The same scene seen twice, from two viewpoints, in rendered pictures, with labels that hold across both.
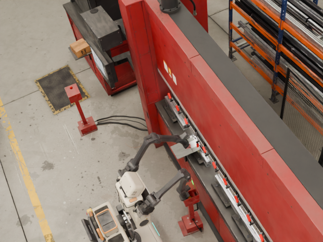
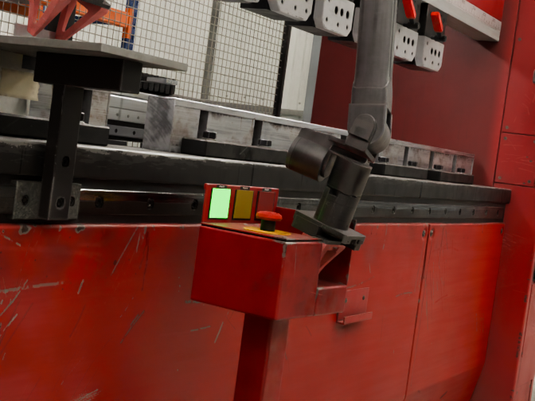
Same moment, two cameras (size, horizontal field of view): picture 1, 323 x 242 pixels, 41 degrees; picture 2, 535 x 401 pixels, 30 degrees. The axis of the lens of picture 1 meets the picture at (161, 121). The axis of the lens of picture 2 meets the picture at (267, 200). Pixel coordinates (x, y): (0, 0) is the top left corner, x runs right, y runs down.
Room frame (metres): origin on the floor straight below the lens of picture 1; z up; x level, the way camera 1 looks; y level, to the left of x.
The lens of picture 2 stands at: (3.36, 0.94, 0.90)
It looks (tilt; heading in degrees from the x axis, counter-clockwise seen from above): 3 degrees down; 225
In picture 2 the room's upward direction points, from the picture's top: 8 degrees clockwise
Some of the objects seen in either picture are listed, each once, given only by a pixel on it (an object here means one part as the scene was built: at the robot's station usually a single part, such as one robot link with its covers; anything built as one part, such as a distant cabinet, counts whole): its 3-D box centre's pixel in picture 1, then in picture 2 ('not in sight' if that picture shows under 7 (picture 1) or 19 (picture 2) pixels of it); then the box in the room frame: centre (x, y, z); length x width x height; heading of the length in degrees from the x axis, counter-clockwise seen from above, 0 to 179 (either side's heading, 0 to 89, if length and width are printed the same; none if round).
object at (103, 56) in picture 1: (104, 64); not in sight; (3.68, 0.51, 1.42); 0.45 x 0.12 x 0.36; 21
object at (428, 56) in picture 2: not in sight; (420, 37); (1.16, -0.77, 1.26); 0.15 x 0.09 x 0.17; 16
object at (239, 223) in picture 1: (242, 228); not in sight; (1.70, -0.56, 0.89); 0.30 x 0.05 x 0.03; 16
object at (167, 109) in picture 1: (169, 113); not in sight; (3.24, -0.11, 0.89); 0.30 x 0.05 x 0.03; 16
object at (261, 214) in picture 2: not in sight; (267, 223); (2.30, -0.12, 0.79); 0.04 x 0.04 x 0.04
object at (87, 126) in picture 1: (80, 109); not in sight; (4.00, 1.06, 0.41); 0.25 x 0.20 x 0.83; 106
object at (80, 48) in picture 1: (79, 46); not in sight; (4.52, 0.89, 1.04); 0.30 x 0.26 x 0.12; 20
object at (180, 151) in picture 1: (185, 148); (66, 51); (2.64, -0.19, 1.00); 0.26 x 0.18 x 0.01; 106
